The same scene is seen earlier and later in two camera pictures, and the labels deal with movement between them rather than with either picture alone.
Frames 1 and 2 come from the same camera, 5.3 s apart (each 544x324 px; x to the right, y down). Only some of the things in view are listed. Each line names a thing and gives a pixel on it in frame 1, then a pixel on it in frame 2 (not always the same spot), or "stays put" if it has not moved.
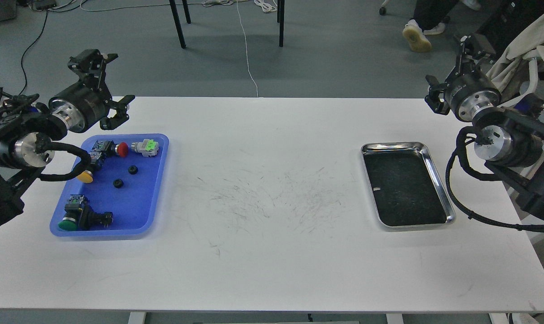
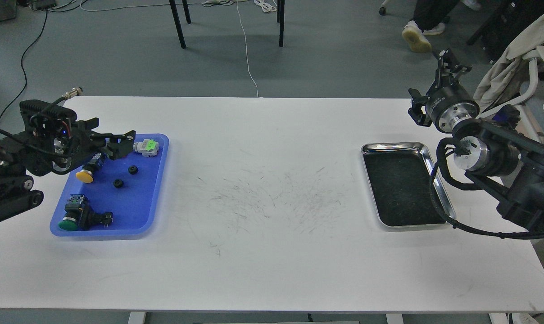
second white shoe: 438,29 stays put
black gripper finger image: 121,115 to 115,150
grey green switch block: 148,147 stays put
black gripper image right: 472,93 to 448,105
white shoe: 414,35 stays put
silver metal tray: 405,188 stays put
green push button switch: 79,215 stays put
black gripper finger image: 90,66 to 129,136
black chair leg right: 280,13 stays put
